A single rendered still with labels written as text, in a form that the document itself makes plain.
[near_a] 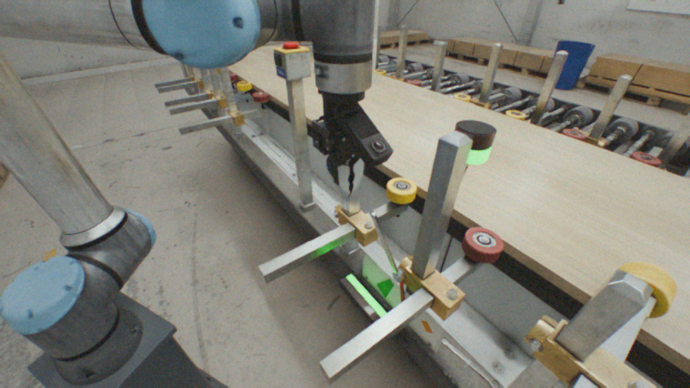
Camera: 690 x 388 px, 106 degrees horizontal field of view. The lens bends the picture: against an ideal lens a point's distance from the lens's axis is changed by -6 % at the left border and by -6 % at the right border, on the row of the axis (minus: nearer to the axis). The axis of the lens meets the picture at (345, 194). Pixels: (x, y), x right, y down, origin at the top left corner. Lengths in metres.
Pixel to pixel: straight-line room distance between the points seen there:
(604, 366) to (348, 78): 0.51
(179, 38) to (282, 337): 1.37
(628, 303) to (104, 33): 0.60
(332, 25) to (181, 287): 1.66
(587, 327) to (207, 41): 0.52
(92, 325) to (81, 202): 0.28
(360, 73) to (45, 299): 0.73
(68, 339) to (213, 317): 0.90
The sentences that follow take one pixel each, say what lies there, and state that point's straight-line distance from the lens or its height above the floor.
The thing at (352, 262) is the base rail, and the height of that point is 0.70.
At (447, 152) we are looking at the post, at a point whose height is 1.15.
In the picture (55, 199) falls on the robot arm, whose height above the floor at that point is 0.99.
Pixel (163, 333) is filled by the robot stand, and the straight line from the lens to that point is 0.96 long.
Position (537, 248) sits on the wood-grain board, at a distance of 0.73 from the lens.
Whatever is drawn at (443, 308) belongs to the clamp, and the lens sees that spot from 0.60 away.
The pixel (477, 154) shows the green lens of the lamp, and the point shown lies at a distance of 0.47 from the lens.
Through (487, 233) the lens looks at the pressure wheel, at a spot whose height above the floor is 0.91.
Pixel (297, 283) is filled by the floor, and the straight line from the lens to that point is 1.67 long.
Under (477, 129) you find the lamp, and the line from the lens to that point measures 0.47.
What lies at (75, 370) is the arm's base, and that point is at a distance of 0.96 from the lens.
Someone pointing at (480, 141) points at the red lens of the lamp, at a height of 1.17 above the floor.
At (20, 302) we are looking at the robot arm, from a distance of 0.85.
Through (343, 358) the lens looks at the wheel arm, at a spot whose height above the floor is 0.86.
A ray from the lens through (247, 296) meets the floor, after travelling 1.69.
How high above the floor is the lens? 1.35
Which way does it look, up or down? 37 degrees down
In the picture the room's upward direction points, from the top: straight up
